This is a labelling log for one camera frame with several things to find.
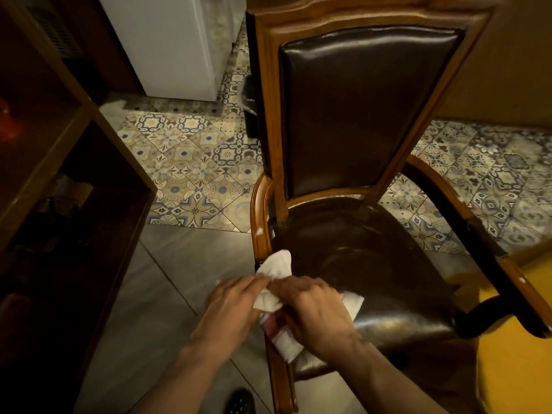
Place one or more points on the dark wooden shelf unit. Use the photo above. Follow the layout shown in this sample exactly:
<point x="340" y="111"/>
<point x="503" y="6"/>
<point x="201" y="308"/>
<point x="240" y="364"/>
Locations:
<point x="56" y="202"/>

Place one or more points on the black shoe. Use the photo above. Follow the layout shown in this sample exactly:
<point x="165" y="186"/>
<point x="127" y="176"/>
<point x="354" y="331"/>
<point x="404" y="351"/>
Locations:
<point x="239" y="403"/>

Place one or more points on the person's left forearm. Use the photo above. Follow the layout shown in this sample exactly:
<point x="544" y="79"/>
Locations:
<point x="181" y="383"/>

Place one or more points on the person's left hand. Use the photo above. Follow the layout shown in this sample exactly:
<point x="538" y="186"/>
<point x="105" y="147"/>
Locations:
<point x="226" y="314"/>

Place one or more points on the person's right fingers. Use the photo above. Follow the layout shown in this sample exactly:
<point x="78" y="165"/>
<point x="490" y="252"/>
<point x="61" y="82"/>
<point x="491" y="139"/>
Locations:
<point x="297" y="288"/>

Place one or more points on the person's left fingers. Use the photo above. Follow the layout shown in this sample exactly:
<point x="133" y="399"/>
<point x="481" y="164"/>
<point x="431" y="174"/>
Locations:
<point x="254" y="283"/>

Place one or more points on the wooden leather armchair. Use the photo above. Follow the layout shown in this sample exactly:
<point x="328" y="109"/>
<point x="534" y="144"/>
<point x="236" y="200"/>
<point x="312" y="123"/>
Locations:
<point x="371" y="176"/>

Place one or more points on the white cleaning cloth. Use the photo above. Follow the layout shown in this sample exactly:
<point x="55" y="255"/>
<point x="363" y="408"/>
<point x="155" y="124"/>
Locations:
<point x="276" y="271"/>

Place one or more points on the person's right forearm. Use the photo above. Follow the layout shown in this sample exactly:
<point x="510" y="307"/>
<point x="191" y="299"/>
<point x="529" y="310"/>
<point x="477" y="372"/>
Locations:
<point x="388" y="379"/>

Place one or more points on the person's right hand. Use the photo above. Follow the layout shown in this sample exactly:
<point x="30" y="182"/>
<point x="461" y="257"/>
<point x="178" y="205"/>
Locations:
<point x="317" y="319"/>

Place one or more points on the white appliance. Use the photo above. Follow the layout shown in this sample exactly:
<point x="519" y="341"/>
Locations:
<point x="172" y="43"/>

